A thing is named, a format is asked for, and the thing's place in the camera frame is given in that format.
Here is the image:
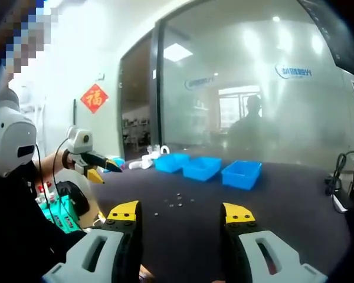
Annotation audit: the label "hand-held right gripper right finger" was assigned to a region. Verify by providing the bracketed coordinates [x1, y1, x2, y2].
[219, 202, 328, 283]

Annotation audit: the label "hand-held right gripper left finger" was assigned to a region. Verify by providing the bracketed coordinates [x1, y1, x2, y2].
[41, 200, 143, 283]

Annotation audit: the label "blue plastic bin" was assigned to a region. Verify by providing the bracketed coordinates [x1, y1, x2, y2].
[182, 156, 223, 182]
[221, 160, 263, 190]
[155, 152, 191, 174]

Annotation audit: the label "small metal fasteners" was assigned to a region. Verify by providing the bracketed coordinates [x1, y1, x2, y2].
[153, 192, 195, 218]

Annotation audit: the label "black backpack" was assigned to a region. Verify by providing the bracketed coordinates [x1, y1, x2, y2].
[55, 181, 91, 221]

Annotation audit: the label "teal plastic crate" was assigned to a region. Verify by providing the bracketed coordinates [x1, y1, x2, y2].
[37, 194, 81, 234]

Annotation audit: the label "white chest device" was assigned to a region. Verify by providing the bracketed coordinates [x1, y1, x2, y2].
[0, 106, 38, 178]

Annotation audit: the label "person in black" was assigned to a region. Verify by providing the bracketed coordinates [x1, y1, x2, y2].
[0, 160, 88, 283]

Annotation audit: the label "black monitor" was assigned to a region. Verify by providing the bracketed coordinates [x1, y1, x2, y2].
[297, 0, 354, 78]

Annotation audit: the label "black wrist strap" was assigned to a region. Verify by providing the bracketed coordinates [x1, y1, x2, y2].
[62, 149, 74, 169]

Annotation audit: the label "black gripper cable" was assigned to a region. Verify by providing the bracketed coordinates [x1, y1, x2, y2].
[53, 137, 85, 232]

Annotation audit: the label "red diamond wall decoration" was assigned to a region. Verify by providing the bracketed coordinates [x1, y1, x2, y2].
[80, 83, 110, 115]

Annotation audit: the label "bundle of black cables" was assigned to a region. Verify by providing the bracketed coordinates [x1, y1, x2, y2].
[324, 150, 354, 198]

